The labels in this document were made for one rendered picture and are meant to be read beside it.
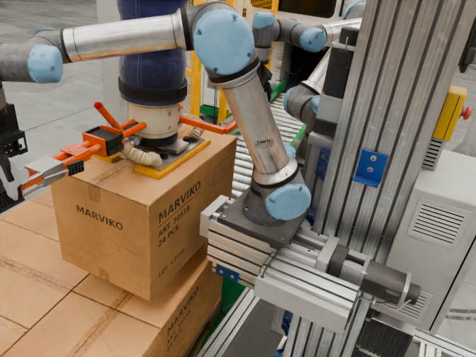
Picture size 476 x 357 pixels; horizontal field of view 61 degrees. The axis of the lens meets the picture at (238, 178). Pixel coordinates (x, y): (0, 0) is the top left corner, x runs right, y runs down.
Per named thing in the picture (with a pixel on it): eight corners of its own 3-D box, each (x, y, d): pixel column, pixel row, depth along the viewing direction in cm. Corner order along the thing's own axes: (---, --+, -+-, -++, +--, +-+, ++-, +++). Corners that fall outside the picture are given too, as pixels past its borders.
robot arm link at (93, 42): (234, -8, 97) (27, 20, 94) (241, -2, 87) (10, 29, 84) (239, 42, 103) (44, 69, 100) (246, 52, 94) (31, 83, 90)
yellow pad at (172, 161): (189, 137, 160) (189, 125, 157) (211, 144, 156) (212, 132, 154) (134, 171, 133) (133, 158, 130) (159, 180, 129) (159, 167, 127)
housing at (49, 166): (47, 169, 110) (45, 154, 107) (66, 176, 107) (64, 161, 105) (25, 180, 104) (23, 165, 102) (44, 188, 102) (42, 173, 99)
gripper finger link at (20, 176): (40, 190, 95) (23, 154, 92) (18, 202, 90) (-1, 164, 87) (32, 190, 96) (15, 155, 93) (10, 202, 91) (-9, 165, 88)
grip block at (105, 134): (101, 140, 128) (100, 123, 125) (126, 149, 124) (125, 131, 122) (81, 149, 121) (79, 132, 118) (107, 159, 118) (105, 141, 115)
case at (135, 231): (157, 189, 198) (156, 112, 178) (229, 215, 185) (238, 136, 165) (61, 259, 150) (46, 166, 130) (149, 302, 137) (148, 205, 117)
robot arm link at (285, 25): (308, 45, 144) (283, 46, 139) (290, 38, 152) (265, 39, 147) (312, 22, 140) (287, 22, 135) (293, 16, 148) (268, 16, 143)
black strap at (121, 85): (146, 76, 149) (146, 64, 147) (200, 89, 141) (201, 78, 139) (103, 91, 131) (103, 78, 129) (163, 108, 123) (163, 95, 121)
